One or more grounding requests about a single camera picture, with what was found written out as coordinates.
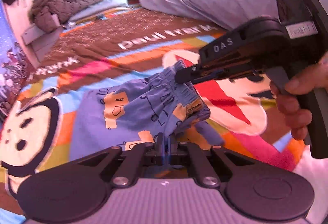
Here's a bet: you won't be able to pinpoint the white bedside table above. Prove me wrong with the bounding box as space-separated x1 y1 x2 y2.
21 14 64 62

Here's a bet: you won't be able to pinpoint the blue bicycle print curtain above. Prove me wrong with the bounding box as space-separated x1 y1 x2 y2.
0 3 33 121

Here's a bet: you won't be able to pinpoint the light blue pillow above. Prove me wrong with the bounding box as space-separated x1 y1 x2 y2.
68 0 129 23

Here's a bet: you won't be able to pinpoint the dark quilted jacket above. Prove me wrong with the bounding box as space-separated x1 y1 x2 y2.
30 0 101 33

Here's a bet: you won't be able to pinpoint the blue patterned kids pants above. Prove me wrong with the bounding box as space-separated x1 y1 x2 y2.
69 60 224 161

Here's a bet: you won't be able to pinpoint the person's right hand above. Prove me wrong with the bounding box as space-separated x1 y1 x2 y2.
270 54 327 141

